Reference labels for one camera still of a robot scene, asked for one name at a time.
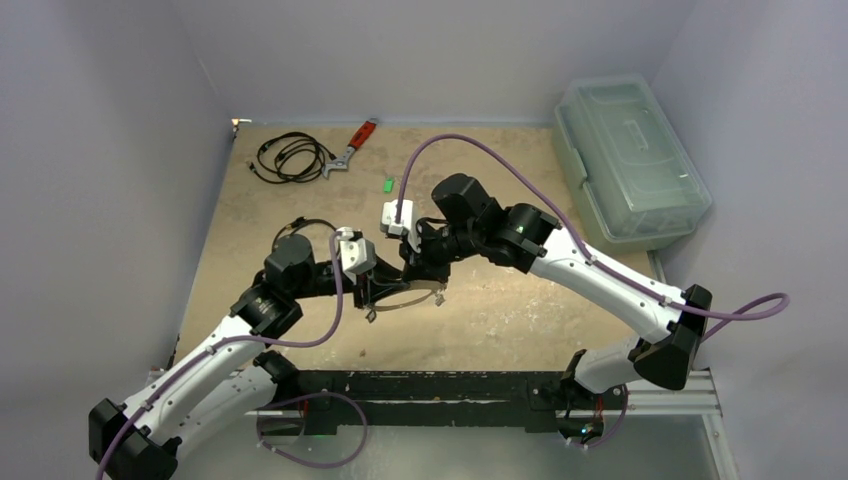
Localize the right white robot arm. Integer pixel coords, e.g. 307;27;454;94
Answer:
380;174;712;407

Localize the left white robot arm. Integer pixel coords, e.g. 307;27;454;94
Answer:
88;228;411;479

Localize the small green key tag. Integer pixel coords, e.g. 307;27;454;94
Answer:
383;177;395;194

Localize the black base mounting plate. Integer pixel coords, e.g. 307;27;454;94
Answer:
269;370;626;438

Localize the translucent green plastic toolbox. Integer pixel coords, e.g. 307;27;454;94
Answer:
552;74;712;255

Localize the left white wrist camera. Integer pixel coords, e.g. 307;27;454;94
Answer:
336;227;377;281

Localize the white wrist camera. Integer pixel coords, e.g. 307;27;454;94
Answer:
336;227;377;281
380;199;419;237

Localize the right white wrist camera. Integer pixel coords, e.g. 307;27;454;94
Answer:
380;199;419;237

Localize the coiled black cable near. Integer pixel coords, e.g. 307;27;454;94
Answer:
272;217;340;250

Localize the coiled black cable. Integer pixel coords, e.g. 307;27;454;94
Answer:
272;217;340;250
246;131;336;184

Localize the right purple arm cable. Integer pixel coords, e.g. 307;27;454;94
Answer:
394;134;791;342

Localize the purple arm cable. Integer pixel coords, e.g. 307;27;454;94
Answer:
394;134;791;342
95;230;346;480

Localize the red handled adjustable wrench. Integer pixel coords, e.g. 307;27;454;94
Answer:
322;118;379;179

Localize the coiled black cable far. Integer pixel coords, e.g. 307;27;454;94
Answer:
246;131;336;184

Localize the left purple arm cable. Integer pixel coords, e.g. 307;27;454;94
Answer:
95;230;346;480

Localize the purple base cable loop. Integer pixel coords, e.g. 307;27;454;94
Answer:
255;389;370;470

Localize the aluminium frame rail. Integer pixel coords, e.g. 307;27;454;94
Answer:
188;367;720;421

